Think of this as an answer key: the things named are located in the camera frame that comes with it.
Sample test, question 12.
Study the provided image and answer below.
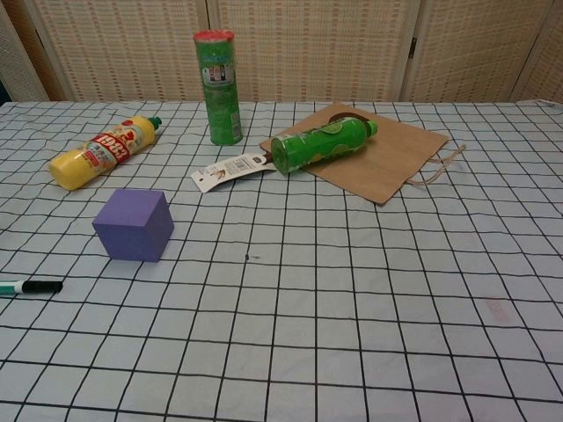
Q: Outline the purple foam cube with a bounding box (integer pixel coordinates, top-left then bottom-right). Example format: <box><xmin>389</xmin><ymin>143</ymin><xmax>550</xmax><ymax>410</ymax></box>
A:
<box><xmin>91</xmin><ymin>188</ymin><xmax>175</xmax><ymax>265</ymax></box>

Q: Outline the green marker with black cap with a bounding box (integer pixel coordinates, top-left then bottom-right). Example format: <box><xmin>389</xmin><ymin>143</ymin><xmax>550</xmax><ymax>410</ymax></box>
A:
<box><xmin>0</xmin><ymin>280</ymin><xmax>64</xmax><ymax>299</ymax></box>

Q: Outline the white packaged utensil card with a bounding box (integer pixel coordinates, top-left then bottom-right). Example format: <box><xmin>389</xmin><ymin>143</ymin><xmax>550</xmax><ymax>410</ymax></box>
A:
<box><xmin>191</xmin><ymin>151</ymin><xmax>275</xmax><ymax>193</ymax></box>

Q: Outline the green plastic drink bottle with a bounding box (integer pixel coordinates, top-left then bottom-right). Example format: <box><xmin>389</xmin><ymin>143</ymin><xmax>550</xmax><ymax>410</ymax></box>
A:
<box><xmin>269</xmin><ymin>117</ymin><xmax>380</xmax><ymax>176</ymax></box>

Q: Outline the checkered white tablecloth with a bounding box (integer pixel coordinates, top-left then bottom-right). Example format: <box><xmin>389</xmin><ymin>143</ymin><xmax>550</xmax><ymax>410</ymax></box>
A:
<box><xmin>0</xmin><ymin>99</ymin><xmax>563</xmax><ymax>422</ymax></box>

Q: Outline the brown paper bag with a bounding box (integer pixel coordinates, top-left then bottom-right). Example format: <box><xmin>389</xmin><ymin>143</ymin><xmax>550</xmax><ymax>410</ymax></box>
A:
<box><xmin>259</xmin><ymin>102</ymin><xmax>467</xmax><ymax>207</ymax></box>

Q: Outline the green cylindrical chip can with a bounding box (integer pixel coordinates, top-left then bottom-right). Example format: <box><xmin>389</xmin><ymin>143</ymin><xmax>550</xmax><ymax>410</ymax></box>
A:
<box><xmin>193</xmin><ymin>28</ymin><xmax>245</xmax><ymax>146</ymax></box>

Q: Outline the woven folding screen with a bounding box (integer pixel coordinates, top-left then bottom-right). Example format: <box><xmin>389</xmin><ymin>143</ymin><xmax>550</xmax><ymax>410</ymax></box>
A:
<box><xmin>0</xmin><ymin>0</ymin><xmax>563</xmax><ymax>105</ymax></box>

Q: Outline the yellow squeeze bottle green cap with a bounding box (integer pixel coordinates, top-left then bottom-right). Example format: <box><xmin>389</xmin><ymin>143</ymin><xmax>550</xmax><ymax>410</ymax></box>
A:
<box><xmin>48</xmin><ymin>114</ymin><xmax>165</xmax><ymax>192</ymax></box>

